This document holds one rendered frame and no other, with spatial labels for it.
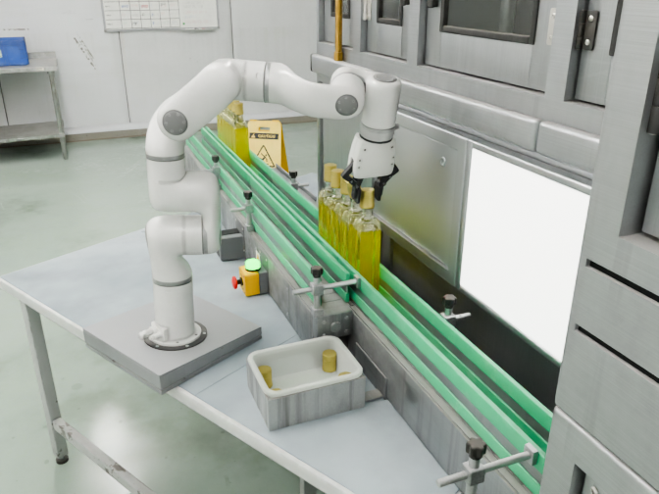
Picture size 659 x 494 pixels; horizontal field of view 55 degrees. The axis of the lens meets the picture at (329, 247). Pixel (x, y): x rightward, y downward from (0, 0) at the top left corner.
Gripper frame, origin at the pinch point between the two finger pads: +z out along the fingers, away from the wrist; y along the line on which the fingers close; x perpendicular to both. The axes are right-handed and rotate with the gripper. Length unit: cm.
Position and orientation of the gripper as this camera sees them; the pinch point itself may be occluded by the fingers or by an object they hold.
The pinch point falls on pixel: (367, 192)
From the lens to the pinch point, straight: 150.0
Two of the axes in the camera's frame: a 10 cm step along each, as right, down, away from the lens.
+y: -9.3, 1.4, -3.4
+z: -1.0, 7.9, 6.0
